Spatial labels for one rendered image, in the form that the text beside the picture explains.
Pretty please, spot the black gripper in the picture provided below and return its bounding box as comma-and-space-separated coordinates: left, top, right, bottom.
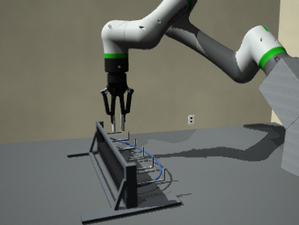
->
101, 73, 134, 132

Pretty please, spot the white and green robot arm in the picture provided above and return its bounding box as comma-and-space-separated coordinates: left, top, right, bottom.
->
101, 0, 290, 83

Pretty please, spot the black patch panel rack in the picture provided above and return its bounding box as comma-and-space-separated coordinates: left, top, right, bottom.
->
67, 121, 181, 224

